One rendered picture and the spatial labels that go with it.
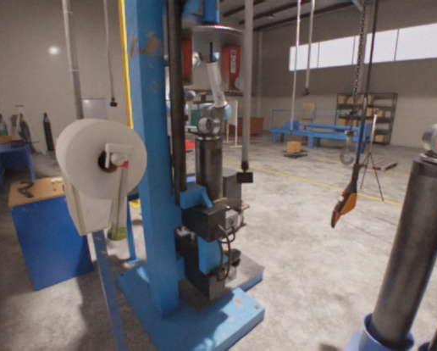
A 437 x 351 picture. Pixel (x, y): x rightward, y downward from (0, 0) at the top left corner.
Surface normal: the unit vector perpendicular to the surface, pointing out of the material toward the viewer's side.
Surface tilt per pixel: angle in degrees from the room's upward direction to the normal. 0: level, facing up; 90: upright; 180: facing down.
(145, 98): 90
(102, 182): 90
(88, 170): 90
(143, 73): 90
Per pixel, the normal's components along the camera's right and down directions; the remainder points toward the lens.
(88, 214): 0.65, 0.22
